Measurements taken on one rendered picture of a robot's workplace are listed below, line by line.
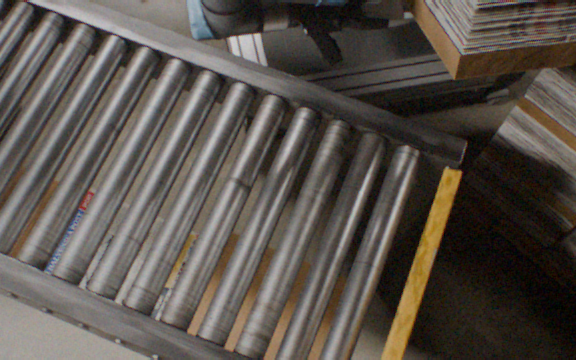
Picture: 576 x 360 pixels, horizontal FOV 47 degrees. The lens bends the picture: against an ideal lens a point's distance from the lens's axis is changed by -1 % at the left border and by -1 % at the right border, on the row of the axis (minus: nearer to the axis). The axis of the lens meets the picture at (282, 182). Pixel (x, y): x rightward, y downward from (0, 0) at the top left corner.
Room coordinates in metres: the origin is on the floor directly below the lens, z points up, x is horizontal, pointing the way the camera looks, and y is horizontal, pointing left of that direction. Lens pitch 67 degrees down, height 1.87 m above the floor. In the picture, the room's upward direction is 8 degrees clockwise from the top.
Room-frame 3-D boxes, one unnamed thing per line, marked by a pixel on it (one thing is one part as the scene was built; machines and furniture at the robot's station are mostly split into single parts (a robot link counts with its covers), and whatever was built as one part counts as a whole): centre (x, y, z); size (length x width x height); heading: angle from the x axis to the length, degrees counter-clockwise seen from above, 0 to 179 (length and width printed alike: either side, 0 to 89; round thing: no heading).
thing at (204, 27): (0.63, 0.12, 1.00); 0.11 x 0.08 x 0.09; 108
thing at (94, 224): (0.45, 0.28, 0.77); 0.47 x 0.05 x 0.05; 165
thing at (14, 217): (0.48, 0.40, 0.77); 0.47 x 0.05 x 0.05; 165
